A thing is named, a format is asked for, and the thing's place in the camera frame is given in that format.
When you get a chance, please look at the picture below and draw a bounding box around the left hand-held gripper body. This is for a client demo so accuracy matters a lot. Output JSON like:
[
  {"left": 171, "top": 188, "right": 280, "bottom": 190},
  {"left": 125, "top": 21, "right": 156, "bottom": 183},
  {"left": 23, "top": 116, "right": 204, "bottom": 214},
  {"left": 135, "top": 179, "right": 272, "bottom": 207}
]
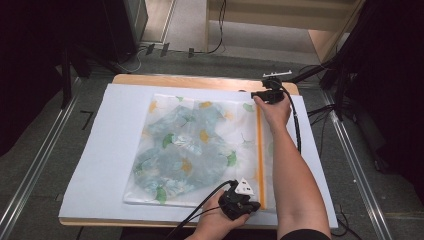
[{"left": 218, "top": 177, "right": 256, "bottom": 221}]

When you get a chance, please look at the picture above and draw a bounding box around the metal floor rail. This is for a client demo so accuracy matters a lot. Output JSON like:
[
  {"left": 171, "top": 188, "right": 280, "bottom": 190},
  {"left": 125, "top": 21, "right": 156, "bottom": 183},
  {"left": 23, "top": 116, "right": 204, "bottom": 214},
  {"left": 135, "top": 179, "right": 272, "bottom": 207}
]
[
  {"left": 0, "top": 77, "right": 83, "bottom": 236},
  {"left": 321, "top": 89, "right": 394, "bottom": 240}
]

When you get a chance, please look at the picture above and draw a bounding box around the dark cabinet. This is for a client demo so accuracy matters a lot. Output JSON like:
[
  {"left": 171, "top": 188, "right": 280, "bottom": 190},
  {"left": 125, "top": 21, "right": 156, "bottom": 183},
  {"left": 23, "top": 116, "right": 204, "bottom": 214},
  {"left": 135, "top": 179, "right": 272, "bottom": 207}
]
[{"left": 66, "top": 0, "right": 149, "bottom": 64}]

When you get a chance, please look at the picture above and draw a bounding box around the translucent leaf-print zip bag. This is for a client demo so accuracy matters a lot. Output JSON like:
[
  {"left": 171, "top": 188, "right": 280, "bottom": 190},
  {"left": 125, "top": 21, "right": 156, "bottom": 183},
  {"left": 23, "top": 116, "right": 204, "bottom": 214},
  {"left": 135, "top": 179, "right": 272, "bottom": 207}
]
[{"left": 123, "top": 93, "right": 278, "bottom": 213}]

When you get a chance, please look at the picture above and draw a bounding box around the white floor cable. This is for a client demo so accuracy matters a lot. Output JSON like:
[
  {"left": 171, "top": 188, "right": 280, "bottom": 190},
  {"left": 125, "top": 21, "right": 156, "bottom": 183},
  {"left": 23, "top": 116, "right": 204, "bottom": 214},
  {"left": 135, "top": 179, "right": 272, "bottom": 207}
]
[{"left": 114, "top": 46, "right": 148, "bottom": 74}]

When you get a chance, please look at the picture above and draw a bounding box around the black hanging cable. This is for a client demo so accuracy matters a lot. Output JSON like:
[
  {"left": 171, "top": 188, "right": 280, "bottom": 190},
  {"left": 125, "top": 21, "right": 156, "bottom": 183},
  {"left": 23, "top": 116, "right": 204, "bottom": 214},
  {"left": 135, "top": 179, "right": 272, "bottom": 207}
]
[{"left": 193, "top": 0, "right": 228, "bottom": 55}]

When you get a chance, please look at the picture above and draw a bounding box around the wooden platform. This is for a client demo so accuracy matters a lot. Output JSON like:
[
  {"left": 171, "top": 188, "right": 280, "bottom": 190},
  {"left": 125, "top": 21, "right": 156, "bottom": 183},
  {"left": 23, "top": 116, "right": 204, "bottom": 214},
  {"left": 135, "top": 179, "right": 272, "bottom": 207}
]
[{"left": 205, "top": 0, "right": 365, "bottom": 64}]

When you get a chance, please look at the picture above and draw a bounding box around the left gripper thick black cable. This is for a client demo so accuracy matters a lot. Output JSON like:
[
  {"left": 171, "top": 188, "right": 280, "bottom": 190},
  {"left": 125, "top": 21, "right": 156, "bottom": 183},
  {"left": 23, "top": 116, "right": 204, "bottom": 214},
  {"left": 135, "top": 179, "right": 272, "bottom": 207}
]
[{"left": 164, "top": 179, "right": 238, "bottom": 240}]

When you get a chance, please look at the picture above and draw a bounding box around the black stand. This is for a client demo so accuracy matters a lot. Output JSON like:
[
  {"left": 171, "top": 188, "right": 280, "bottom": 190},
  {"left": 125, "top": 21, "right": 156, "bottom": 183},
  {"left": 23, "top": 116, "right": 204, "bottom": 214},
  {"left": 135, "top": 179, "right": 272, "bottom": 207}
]
[
  {"left": 60, "top": 46, "right": 74, "bottom": 110},
  {"left": 289, "top": 56, "right": 354, "bottom": 122}
]

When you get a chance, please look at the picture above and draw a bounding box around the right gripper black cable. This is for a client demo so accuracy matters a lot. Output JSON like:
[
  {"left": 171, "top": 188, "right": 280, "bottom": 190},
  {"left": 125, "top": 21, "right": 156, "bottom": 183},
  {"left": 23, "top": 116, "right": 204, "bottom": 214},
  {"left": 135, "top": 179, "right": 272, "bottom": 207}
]
[{"left": 280, "top": 84, "right": 303, "bottom": 155}]

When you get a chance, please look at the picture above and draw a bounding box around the black floor cable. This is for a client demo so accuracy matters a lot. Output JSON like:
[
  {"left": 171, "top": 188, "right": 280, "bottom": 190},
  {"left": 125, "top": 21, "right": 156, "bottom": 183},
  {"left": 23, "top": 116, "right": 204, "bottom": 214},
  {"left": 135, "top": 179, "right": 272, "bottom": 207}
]
[
  {"left": 306, "top": 103, "right": 338, "bottom": 158},
  {"left": 332, "top": 203, "right": 365, "bottom": 240}
]

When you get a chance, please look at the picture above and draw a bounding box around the person's right hand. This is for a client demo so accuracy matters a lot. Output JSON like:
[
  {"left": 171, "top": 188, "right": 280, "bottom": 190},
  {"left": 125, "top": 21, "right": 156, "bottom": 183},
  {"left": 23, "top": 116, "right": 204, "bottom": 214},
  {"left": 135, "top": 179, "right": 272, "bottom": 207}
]
[{"left": 253, "top": 95, "right": 293, "bottom": 135}]

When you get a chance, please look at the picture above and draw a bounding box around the person's left hand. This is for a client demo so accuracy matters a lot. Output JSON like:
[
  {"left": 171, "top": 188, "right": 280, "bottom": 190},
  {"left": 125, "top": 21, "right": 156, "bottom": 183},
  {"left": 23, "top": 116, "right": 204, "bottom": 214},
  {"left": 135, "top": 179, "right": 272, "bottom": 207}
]
[{"left": 185, "top": 193, "right": 251, "bottom": 240}]

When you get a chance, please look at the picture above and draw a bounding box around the blue cloth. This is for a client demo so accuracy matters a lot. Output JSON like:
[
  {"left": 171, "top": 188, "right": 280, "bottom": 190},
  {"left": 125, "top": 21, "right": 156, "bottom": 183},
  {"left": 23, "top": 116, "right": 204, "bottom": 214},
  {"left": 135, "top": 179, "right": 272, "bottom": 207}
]
[{"left": 133, "top": 101, "right": 239, "bottom": 198}]

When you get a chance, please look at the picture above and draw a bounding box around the left gripper thin black cable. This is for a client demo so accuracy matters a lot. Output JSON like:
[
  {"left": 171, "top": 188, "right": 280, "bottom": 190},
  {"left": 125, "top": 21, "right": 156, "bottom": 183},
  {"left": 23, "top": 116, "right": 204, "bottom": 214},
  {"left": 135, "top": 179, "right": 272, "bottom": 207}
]
[{"left": 181, "top": 205, "right": 222, "bottom": 225}]

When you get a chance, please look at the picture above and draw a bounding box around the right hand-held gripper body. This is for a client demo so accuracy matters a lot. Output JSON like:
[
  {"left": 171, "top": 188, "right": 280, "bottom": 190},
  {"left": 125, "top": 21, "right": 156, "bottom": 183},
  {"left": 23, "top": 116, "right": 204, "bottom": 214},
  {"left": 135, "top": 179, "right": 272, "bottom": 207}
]
[{"left": 261, "top": 69, "right": 294, "bottom": 105}]

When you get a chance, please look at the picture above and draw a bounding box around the white foam board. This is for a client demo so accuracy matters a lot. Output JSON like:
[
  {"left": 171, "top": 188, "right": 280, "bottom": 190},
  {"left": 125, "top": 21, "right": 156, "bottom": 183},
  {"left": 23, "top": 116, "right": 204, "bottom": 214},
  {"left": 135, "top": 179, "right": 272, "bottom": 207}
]
[{"left": 59, "top": 83, "right": 339, "bottom": 229}]

